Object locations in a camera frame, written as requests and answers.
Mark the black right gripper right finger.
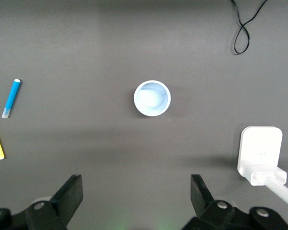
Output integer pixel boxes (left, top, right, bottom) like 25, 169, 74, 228
190, 174, 288, 230

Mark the thin black loose cable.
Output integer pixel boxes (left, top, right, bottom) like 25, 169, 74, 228
230, 0, 269, 56

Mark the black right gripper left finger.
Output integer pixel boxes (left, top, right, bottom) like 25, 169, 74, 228
0, 174, 84, 230

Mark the translucent blue plastic cup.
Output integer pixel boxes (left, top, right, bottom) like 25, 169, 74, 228
133, 80, 172, 118

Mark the blue marker pen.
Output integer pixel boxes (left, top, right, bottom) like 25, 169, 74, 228
1, 79, 22, 119

